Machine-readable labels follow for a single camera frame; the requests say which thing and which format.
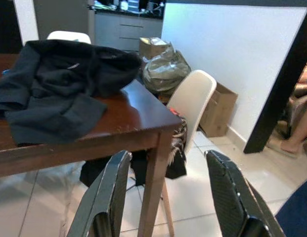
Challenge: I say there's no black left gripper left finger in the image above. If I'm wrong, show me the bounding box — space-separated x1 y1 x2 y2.
74 150 132 237

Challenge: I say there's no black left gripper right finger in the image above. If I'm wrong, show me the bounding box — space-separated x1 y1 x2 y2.
204 149 286 237

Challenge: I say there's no black hooded jacket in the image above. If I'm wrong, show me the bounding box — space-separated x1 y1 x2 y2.
0 39 143 147

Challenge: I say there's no dark blue fabric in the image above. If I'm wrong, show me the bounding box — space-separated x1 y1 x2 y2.
275 177 307 237

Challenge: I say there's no black cloth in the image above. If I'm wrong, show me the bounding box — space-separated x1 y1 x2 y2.
80 148 188 188

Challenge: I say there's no patterned cloth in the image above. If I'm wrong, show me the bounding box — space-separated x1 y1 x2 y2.
168 108 189 168

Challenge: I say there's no brown wooden table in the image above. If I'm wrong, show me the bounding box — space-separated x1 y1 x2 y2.
0 53 183 237

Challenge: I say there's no brown cardboard box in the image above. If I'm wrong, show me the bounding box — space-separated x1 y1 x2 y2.
199 82 239 138

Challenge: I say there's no white plastic chair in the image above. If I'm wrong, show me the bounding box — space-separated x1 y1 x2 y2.
160 69 218 237
46 31 91 45

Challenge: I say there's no black square column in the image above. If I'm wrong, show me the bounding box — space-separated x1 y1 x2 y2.
243 7 307 154

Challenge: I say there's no beige blanket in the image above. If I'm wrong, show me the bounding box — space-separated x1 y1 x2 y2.
279 55 307 139

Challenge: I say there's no grey plastic bag bundle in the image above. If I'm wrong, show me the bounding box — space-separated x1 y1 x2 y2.
142 40 192 94

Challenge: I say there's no taped cardboard box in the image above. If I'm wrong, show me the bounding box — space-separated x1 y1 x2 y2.
139 37 169 60

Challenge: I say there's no grey kitchen cabinet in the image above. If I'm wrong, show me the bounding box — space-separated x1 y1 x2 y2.
93 11 164 54

